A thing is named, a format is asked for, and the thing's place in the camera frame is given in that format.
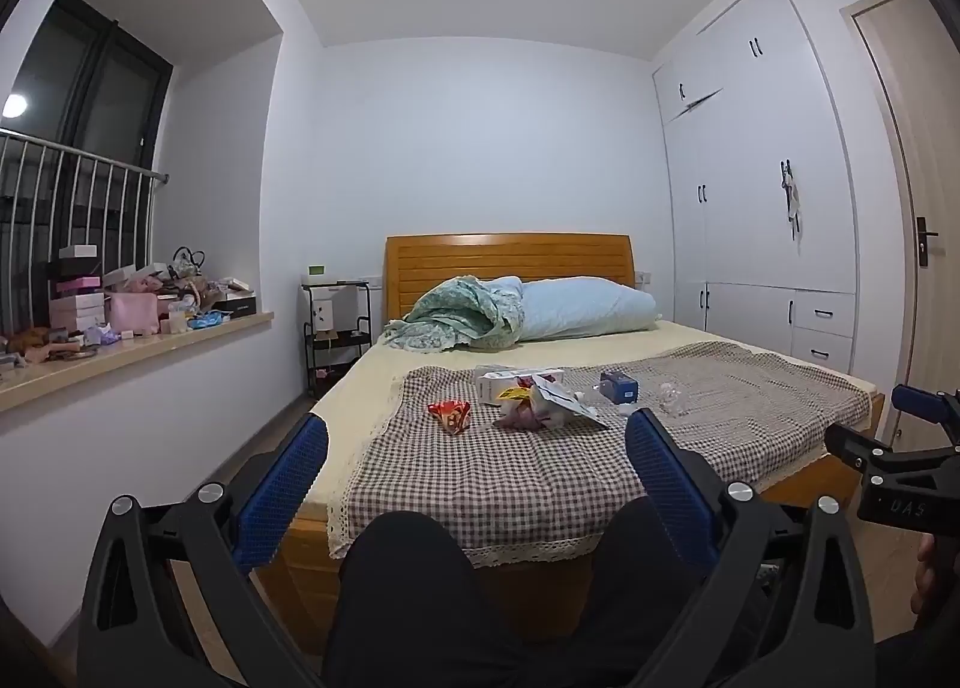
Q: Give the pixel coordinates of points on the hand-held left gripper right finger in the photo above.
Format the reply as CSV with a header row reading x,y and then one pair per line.
x,y
667,478

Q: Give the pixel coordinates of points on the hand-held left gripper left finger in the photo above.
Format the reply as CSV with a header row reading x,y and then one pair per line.
x,y
285,485

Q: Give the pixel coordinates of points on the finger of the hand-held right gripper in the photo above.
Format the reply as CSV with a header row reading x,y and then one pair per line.
x,y
847,442
926,403

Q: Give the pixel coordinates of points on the yellow and white snack packet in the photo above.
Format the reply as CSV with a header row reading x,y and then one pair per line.
x,y
559,399

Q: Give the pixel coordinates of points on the purple cloth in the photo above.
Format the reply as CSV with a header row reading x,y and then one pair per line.
x,y
517,418

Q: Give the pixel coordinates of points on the red snack wrapper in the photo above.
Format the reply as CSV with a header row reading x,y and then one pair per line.
x,y
450,416

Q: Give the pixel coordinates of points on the person's right hand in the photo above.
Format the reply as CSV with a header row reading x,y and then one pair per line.
x,y
930,575

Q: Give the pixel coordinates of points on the clear plastic wrapper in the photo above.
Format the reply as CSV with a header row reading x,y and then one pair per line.
x,y
671,399

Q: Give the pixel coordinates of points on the small blue box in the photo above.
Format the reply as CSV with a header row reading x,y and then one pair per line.
x,y
619,386

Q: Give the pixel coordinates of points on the brown checkered blanket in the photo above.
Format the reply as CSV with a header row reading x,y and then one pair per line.
x,y
562,478

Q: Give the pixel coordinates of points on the pale yellow bed sheet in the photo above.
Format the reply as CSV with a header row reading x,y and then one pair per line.
x,y
360,388

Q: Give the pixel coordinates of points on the black metal cart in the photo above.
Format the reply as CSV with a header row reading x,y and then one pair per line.
x,y
337,343

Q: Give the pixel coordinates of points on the person's black trousers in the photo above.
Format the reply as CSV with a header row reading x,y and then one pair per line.
x,y
420,598

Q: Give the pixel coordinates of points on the blue plastic packet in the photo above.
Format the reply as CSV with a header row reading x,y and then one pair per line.
x,y
208,319

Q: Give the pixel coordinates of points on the flat black box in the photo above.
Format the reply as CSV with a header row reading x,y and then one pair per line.
x,y
236,305

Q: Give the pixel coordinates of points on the light blue pillow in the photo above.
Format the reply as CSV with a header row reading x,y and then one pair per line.
x,y
585,309

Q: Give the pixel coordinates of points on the beige stone windowsill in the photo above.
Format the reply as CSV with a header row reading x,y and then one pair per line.
x,y
150,354

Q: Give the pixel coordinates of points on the white carton box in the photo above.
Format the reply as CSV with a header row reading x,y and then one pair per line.
x,y
495,384

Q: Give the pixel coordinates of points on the pink pouch bag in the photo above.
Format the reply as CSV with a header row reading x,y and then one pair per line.
x,y
133,313

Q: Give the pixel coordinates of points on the green floral quilt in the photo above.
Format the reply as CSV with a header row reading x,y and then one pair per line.
x,y
457,313

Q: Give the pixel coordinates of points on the white built-in wardrobe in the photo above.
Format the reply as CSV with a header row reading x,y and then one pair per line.
x,y
750,208

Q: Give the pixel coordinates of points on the light wooden door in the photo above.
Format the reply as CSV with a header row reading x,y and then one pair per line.
x,y
922,133

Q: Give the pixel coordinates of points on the wooden bed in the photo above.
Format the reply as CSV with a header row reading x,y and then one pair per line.
x,y
510,257

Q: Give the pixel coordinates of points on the stack of pink white boxes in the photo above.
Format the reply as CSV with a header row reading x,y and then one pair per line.
x,y
75,298

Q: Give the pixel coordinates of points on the brown plush toy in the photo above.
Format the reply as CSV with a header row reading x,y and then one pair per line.
x,y
30,343

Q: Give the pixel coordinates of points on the metal window railing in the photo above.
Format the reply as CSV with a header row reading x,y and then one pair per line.
x,y
75,159

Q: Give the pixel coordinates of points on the dark framed window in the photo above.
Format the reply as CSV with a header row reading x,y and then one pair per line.
x,y
90,96

